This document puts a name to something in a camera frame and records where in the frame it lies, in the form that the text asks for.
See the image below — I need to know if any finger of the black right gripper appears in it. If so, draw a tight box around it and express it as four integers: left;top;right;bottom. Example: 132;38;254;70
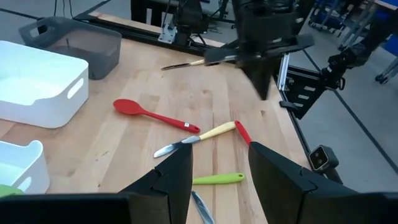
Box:
241;58;266;101
262;57;282;101

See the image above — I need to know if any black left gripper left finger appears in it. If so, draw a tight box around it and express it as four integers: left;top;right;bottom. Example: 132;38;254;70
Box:
119;143;194;224

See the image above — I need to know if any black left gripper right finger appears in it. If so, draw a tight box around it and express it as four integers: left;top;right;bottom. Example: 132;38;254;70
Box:
248;142;358;224

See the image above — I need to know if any green silicone spoon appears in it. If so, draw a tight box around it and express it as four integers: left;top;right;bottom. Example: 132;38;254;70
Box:
192;172;246;185

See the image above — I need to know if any red silicone spatula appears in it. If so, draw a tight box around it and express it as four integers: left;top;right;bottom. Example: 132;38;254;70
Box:
234;120;253;146

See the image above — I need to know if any red silicone spoon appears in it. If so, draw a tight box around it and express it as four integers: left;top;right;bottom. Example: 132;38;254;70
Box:
112;98;201;134

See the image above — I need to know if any green silicone spatula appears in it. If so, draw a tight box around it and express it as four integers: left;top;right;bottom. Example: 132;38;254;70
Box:
0;184;25;198

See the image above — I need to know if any silver aluminium extrusion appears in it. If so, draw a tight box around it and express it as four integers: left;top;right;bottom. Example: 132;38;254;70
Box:
277;52;290;91

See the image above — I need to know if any black equipment cart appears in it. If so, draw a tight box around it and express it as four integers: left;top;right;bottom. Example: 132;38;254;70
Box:
130;0;237;35

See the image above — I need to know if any white plastic bin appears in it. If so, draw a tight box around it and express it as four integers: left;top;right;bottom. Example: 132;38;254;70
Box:
0;139;51;196
0;40;90;129

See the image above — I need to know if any grey plastic bin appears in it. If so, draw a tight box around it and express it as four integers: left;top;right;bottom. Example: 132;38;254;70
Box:
17;16;123;80

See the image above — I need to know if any grey table-level camera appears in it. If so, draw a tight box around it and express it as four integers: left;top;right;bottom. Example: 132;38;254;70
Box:
308;144;343;184

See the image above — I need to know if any silver metal bracket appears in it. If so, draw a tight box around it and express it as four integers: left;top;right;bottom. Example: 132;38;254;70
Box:
157;23;178;44

